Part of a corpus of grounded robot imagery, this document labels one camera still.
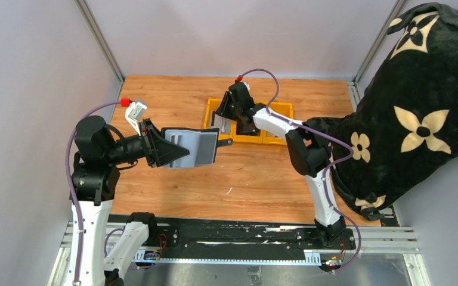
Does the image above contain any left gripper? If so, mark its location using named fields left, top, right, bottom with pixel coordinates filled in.
left=106, top=117, right=190, bottom=166

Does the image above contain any black leather card holder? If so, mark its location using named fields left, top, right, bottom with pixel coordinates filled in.
left=161, top=128, right=234, bottom=169

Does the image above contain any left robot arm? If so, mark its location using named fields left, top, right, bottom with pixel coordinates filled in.
left=67, top=116, right=190, bottom=285

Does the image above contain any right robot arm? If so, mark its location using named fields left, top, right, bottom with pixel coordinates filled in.
left=216, top=82, right=346, bottom=249

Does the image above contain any yellow three-compartment bin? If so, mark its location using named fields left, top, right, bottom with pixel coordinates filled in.
left=203, top=98, right=295, bottom=147

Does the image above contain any black floral blanket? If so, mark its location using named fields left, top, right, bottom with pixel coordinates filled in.
left=308, top=2, right=458, bottom=221

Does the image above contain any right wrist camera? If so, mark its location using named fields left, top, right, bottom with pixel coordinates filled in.
left=241, top=80, right=250, bottom=91

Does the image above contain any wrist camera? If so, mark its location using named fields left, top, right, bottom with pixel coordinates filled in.
left=125, top=100, right=148, bottom=135
left=241, top=80, right=250, bottom=91

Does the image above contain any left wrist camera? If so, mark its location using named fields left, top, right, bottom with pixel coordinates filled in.
left=125, top=100, right=148, bottom=135

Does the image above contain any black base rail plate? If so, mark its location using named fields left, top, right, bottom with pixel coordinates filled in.
left=120, top=216, right=357, bottom=263

